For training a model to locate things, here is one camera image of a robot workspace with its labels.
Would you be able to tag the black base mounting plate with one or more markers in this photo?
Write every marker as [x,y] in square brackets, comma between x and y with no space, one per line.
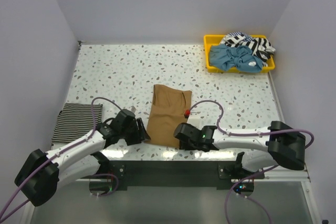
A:
[217,174]

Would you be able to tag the navy white striped tank top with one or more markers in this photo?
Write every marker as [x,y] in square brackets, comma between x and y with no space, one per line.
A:
[261,47]

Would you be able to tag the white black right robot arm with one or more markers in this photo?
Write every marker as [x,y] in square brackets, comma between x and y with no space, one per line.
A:
[277,144]

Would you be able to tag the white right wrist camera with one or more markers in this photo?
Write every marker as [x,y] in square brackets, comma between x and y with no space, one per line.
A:
[193,119]

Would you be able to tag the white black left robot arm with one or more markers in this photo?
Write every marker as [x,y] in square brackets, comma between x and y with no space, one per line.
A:
[45,172]

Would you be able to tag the tan tank top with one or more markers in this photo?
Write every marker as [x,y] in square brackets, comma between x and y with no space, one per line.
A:
[167,112]

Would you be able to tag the blue tank top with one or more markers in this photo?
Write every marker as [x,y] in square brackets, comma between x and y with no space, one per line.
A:
[224,58]

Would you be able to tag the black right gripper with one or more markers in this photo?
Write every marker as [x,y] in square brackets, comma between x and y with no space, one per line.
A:
[184,146]

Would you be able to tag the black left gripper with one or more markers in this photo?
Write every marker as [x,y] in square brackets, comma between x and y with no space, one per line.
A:
[140,134]

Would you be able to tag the black white striped tank top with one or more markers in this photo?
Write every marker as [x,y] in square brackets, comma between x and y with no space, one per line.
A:
[73,121]

